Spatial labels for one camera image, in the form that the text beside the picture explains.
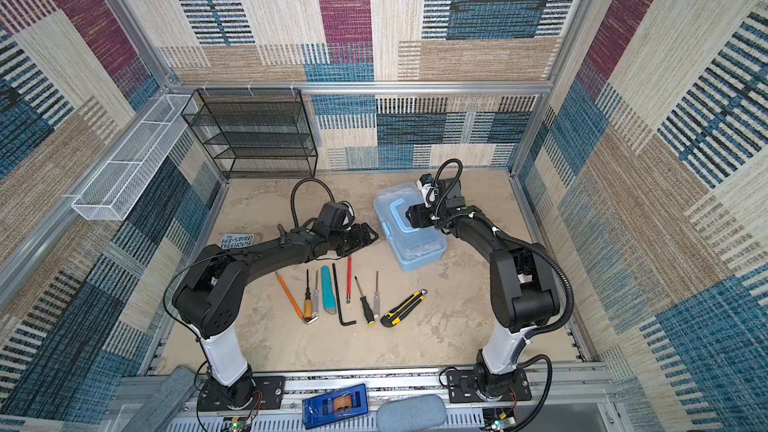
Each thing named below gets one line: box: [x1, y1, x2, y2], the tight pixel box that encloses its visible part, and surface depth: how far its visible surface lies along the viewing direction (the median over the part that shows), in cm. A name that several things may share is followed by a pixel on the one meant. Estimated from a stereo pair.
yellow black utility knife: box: [380, 288, 428, 328], surface depth 87 cm
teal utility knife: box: [321, 265, 337, 315], surface depth 91 cm
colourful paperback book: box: [220, 234, 255, 249], surface depth 101 cm
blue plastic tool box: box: [374, 182, 448, 272], surface depth 93 cm
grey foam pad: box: [376, 394, 447, 432], surface depth 69 cm
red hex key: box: [346, 256, 353, 304], surface depth 93 cm
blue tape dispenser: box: [302, 383, 369, 430], surface depth 69 cm
